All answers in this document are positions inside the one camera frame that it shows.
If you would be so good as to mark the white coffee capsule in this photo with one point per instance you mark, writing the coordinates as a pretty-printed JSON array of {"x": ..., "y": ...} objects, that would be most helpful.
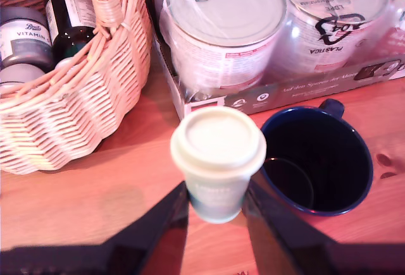
[{"x": 218, "y": 148}]

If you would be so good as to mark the grey round jar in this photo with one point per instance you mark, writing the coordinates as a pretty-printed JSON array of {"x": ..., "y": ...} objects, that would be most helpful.
[{"x": 19, "y": 77}]

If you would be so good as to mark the grey cardboard can tray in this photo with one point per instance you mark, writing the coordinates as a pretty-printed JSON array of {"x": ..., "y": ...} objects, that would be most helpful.
[{"x": 284, "y": 95}]

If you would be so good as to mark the navy Elwood mug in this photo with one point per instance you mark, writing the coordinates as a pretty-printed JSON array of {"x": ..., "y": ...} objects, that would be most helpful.
[{"x": 316, "y": 148}]

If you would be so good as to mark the white labelled food can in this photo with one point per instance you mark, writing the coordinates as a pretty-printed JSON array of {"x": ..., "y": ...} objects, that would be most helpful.
[
  {"x": 332, "y": 28},
  {"x": 221, "y": 19},
  {"x": 397, "y": 19}
]

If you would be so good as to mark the grey Boots vitamin jar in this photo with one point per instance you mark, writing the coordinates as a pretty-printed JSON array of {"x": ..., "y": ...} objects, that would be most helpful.
[{"x": 25, "y": 39}]

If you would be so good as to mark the dark brown glass bottle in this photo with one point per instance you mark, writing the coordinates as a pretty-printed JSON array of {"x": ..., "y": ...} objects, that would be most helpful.
[{"x": 74, "y": 39}]

